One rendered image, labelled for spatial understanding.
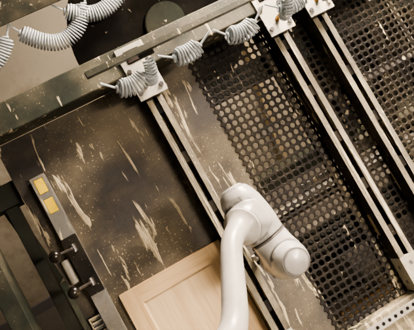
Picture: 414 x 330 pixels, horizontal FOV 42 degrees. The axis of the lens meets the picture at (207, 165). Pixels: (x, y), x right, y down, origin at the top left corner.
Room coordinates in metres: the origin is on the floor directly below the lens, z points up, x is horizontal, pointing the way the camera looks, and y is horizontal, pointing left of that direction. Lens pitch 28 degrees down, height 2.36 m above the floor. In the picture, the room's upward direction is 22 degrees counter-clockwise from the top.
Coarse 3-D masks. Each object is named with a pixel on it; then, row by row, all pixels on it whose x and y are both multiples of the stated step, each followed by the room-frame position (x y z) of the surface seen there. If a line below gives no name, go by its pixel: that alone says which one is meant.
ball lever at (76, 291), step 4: (88, 280) 1.39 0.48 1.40; (92, 280) 1.39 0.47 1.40; (84, 284) 1.36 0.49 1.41; (88, 284) 1.37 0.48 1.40; (92, 284) 1.38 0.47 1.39; (72, 288) 1.30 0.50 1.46; (76, 288) 1.30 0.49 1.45; (80, 288) 1.33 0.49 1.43; (68, 292) 1.30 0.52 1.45; (72, 292) 1.29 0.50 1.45; (76, 292) 1.29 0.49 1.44; (80, 292) 1.30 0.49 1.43; (68, 296) 1.29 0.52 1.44; (72, 296) 1.29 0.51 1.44; (76, 296) 1.29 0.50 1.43
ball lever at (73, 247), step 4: (72, 244) 1.45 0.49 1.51; (72, 248) 1.44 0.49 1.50; (76, 248) 1.45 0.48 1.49; (52, 252) 1.36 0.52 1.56; (56, 252) 1.36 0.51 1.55; (60, 252) 1.40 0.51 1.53; (64, 252) 1.40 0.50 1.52; (72, 252) 1.44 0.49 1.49; (48, 256) 1.36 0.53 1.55; (52, 256) 1.35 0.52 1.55; (56, 256) 1.35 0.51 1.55; (60, 256) 1.36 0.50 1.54; (52, 260) 1.35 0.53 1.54; (56, 260) 1.35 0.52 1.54
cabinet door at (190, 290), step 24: (216, 240) 1.47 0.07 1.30; (192, 264) 1.43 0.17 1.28; (216, 264) 1.42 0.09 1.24; (144, 288) 1.39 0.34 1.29; (168, 288) 1.39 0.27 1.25; (192, 288) 1.39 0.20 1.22; (216, 288) 1.38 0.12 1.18; (144, 312) 1.35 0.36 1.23; (168, 312) 1.35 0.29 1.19; (192, 312) 1.34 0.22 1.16; (216, 312) 1.34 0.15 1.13
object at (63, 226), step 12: (36, 192) 1.57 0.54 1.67; (48, 192) 1.56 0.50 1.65; (60, 204) 1.56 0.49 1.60; (48, 216) 1.52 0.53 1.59; (60, 216) 1.52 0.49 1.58; (60, 228) 1.50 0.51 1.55; (72, 228) 1.50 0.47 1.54; (96, 300) 1.37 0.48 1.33; (108, 300) 1.36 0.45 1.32; (108, 312) 1.34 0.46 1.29; (108, 324) 1.32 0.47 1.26; (120, 324) 1.32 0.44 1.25
